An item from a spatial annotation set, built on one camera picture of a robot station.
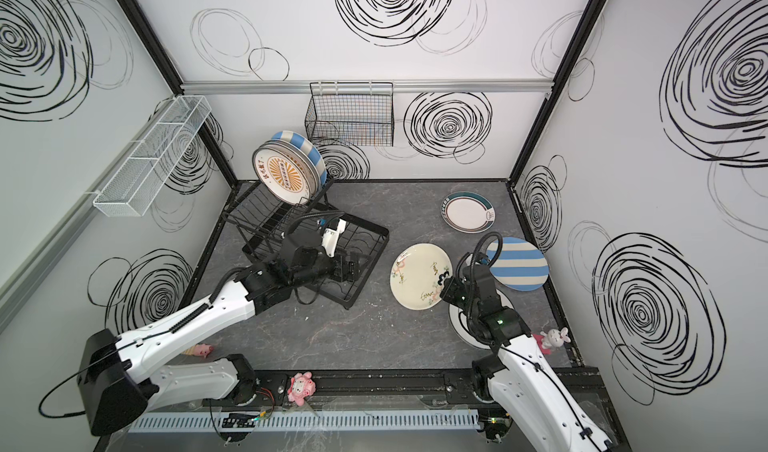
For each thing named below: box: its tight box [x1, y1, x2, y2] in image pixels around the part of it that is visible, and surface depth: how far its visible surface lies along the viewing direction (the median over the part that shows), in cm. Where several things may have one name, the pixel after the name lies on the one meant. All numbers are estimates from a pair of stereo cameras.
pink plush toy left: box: [288, 372, 316, 407], surface depth 73 cm
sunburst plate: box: [251, 139, 321, 205], surface depth 84 cm
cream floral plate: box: [390, 243, 453, 311], surface depth 90 cm
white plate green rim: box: [440, 191, 496, 234], surface depth 111 cm
